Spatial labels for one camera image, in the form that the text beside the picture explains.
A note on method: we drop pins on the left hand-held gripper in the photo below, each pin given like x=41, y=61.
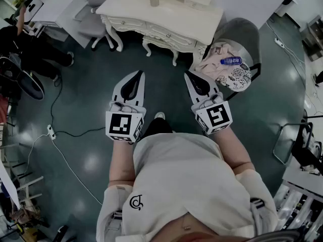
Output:
x=118, y=127

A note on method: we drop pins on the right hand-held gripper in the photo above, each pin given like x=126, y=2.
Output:
x=217, y=116

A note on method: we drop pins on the small beige jar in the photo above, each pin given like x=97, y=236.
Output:
x=153, y=1

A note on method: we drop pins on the person's right forearm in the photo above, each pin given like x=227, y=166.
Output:
x=234, y=150

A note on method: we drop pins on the person's left forearm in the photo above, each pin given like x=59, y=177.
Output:
x=122, y=162

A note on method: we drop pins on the cream dressing table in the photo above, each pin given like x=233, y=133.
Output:
x=176, y=16

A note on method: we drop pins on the person's right hand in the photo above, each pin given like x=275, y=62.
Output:
x=212, y=100

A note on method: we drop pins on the person's left hand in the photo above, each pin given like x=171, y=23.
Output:
x=121, y=107

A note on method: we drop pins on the pink clothes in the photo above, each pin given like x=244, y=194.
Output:
x=212, y=64

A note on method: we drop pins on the person's white shoe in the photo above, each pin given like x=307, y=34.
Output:
x=159, y=115

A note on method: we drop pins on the blue label water bottle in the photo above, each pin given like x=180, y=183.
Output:
x=231, y=60

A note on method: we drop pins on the person's black trousers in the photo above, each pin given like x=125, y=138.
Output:
x=157, y=127

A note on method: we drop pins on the grey armchair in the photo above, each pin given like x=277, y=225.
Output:
x=239, y=34

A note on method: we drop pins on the grey office chair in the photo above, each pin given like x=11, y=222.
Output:
x=90, y=24

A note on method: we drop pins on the white power strip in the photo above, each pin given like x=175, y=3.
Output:
x=51, y=131
x=279, y=42

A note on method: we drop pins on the person's white shirt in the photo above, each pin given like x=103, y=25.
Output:
x=181, y=175

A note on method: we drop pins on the dark oval chair seat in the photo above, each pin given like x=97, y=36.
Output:
x=31, y=84

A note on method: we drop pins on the white side cabinet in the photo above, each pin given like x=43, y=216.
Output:
x=54, y=9

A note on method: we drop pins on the metal frame chair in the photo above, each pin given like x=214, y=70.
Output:
x=283, y=145

